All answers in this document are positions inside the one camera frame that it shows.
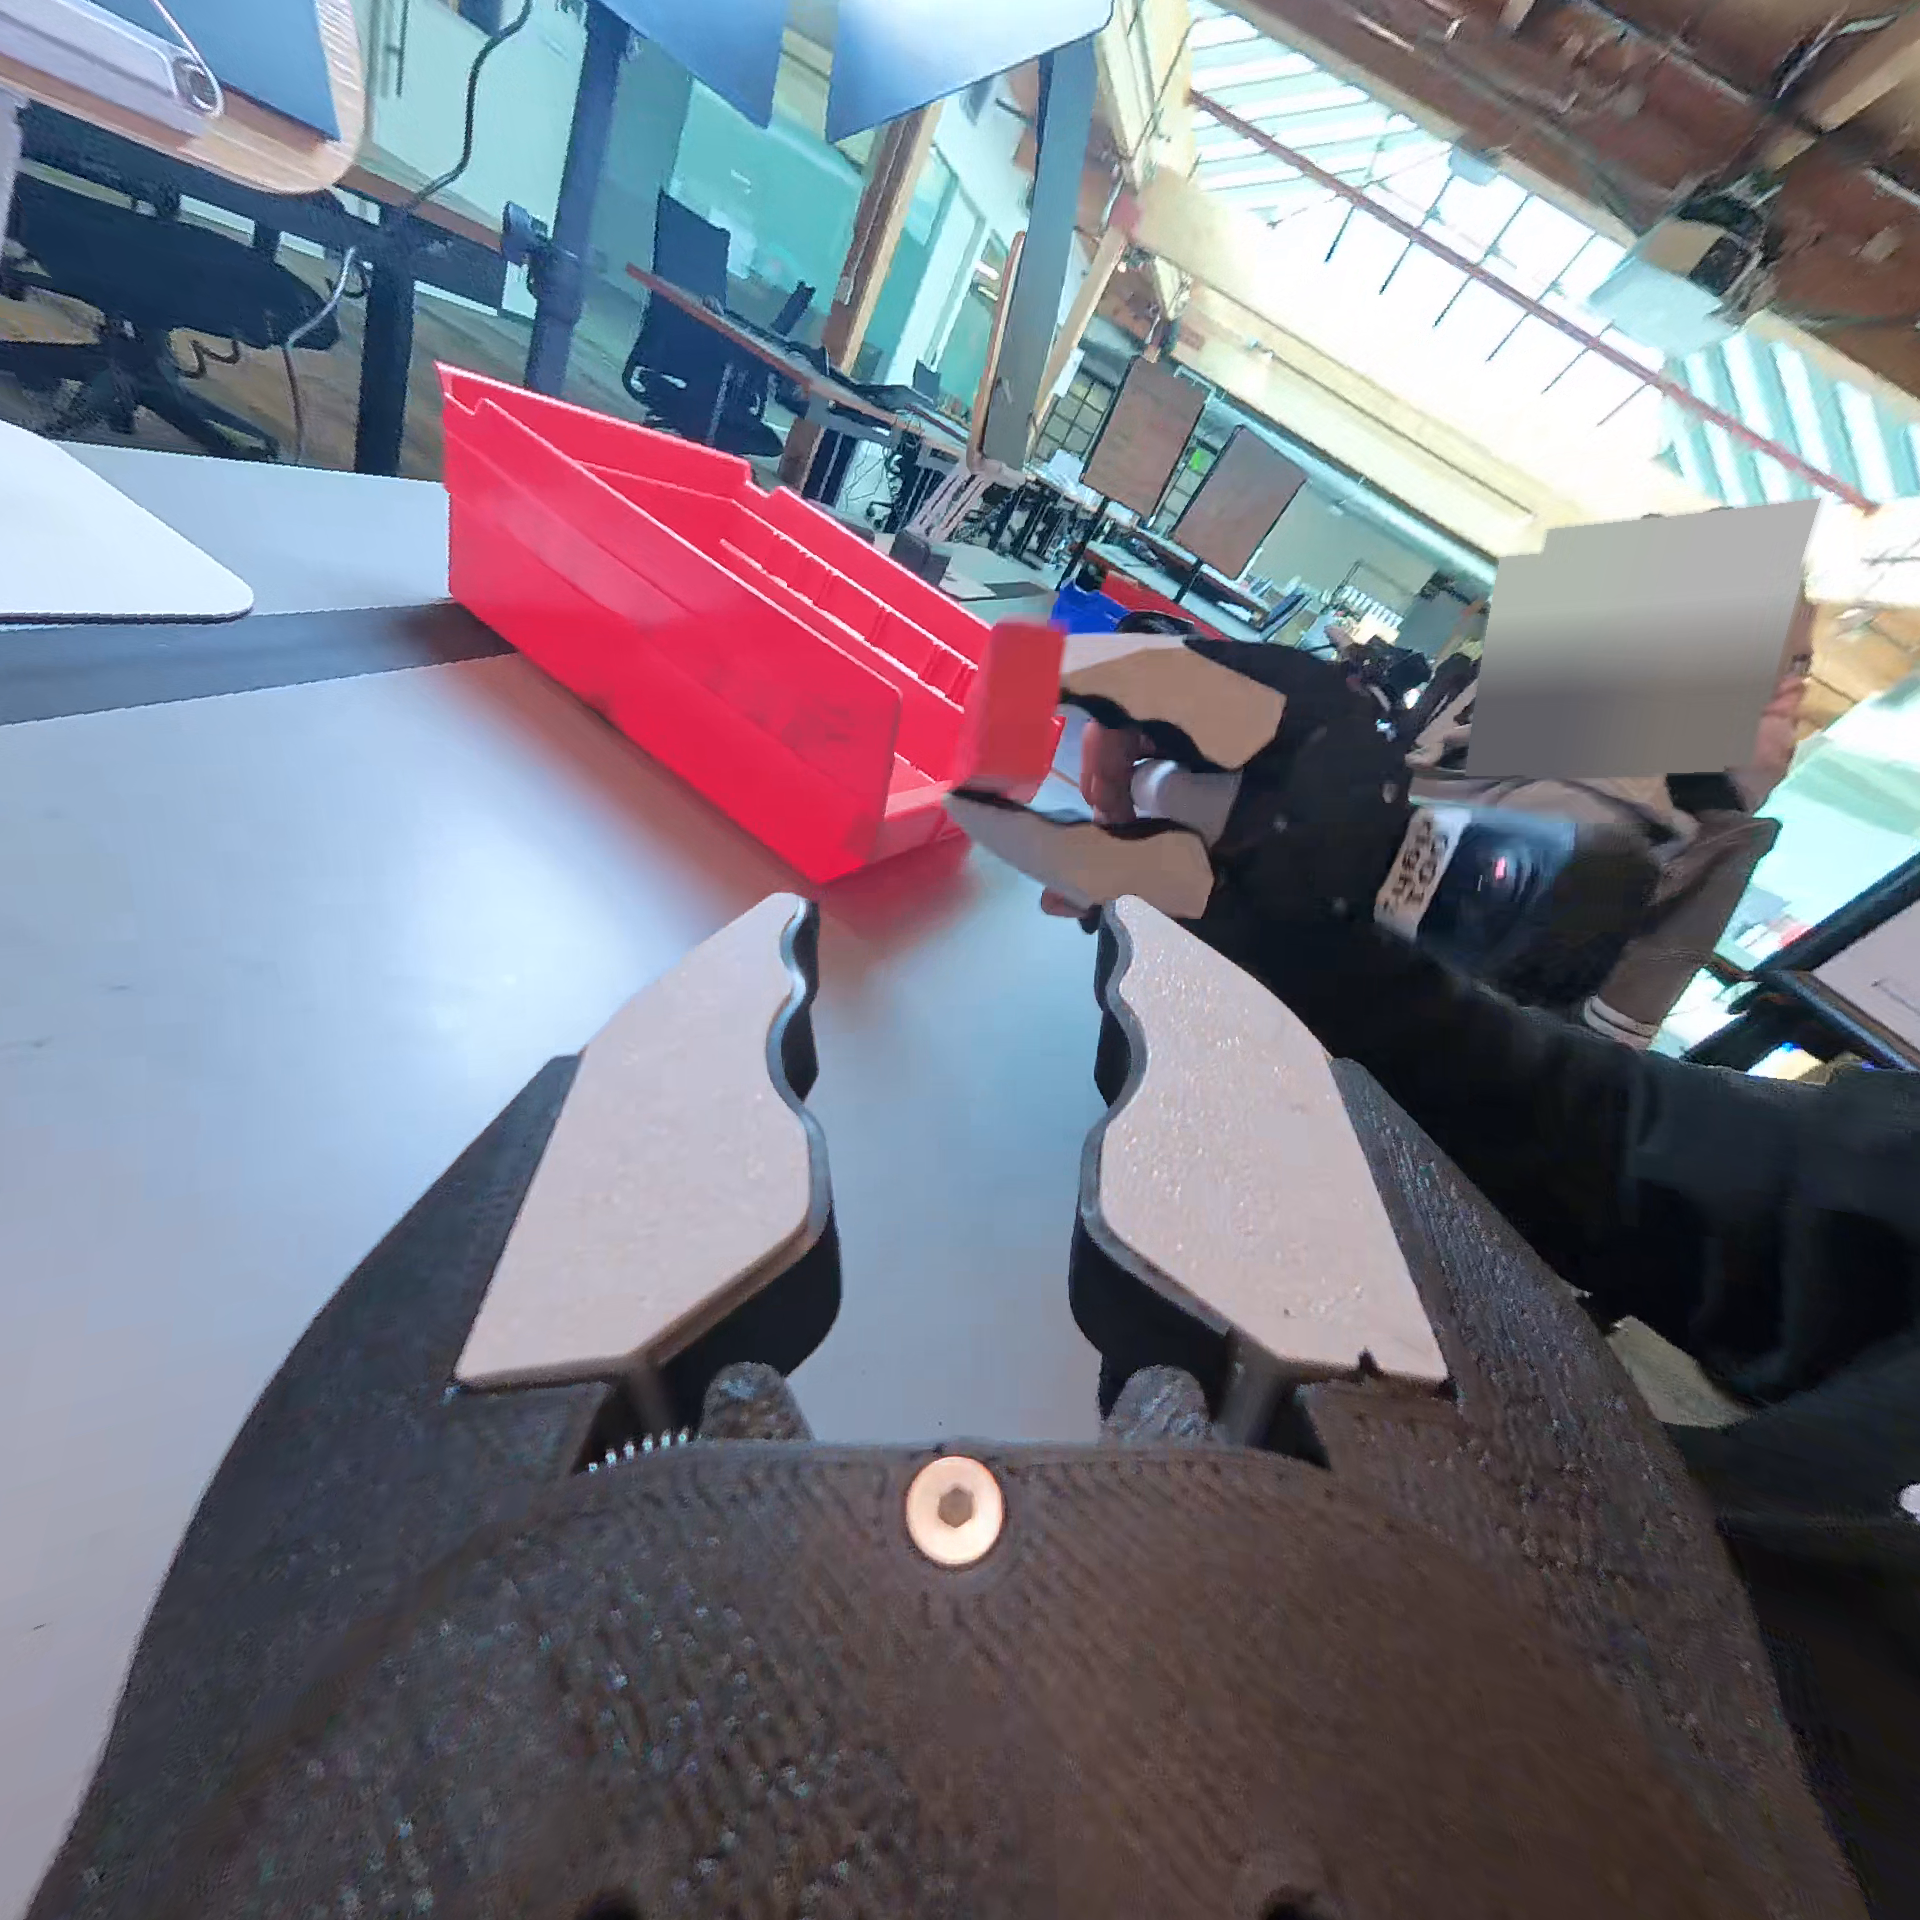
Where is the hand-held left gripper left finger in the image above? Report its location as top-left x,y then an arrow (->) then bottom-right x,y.
453,892 -> 841,1432

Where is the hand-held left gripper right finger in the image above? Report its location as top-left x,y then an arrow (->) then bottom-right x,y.
1072,896 -> 1454,1445

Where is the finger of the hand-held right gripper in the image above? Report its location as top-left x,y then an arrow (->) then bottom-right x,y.
941,786 -> 1221,923
1053,633 -> 1286,777

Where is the red rectangular block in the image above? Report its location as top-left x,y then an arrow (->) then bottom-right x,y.
957,617 -> 1072,807

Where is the red plastic bin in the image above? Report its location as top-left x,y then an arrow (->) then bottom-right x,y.
433,359 -> 1070,887

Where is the person's right forearm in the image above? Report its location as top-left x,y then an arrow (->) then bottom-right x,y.
1200,900 -> 1920,1403

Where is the whiteboard easel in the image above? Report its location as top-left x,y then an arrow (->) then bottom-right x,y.
1075,349 -> 1213,522
1167,423 -> 1311,583

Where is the grey board on stand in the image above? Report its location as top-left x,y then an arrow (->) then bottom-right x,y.
901,36 -> 1105,544

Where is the wooden office desk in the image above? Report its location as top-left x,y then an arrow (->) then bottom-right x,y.
624,258 -> 976,500
142,141 -> 530,479

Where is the black office chair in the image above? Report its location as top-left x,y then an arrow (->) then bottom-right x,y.
618,183 -> 793,461
0,172 -> 349,461

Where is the ceiling projector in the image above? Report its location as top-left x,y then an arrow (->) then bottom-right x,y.
1586,176 -> 1783,356

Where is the studio light panel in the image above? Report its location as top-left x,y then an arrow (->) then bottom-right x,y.
595,0 -> 1122,146

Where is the person's black clothing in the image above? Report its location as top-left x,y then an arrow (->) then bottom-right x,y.
1649,1352 -> 1920,1920

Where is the light stand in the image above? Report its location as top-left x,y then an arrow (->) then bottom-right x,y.
509,0 -> 635,399

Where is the black board on stand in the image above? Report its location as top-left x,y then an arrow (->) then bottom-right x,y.
0,0 -> 379,627

